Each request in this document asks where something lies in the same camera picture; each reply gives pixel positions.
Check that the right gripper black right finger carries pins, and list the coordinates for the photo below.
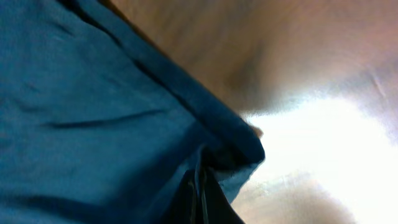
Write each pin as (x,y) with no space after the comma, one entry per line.
(214,205)

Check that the navy blue shorts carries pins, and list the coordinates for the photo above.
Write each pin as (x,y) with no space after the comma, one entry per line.
(97,126)

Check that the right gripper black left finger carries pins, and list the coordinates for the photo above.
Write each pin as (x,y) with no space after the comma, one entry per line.
(183,209)

